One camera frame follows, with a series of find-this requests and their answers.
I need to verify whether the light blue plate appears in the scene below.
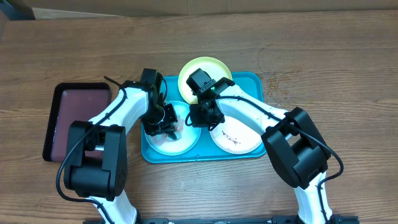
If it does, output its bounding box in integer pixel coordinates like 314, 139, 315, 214
145, 101, 201, 156

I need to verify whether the white plate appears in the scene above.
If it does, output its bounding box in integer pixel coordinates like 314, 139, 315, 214
210, 116, 262, 154

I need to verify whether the green rimmed plate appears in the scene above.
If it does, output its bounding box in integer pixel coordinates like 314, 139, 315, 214
178, 57, 233, 104

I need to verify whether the green dish sponge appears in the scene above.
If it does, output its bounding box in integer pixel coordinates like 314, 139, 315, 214
166, 130, 182, 141

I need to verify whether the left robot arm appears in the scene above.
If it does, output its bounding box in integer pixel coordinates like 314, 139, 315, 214
56, 68, 181, 223

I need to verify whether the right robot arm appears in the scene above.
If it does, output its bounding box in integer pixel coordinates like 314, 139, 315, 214
186, 68, 332, 223

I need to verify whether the teal plastic serving tray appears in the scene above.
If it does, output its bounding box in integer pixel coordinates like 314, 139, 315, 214
141, 72, 266, 164

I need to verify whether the black tray with red liquid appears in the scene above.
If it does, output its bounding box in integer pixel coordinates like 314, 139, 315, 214
42, 82, 111, 162

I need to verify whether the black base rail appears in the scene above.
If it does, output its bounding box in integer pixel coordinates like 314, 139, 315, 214
82, 215, 360, 224

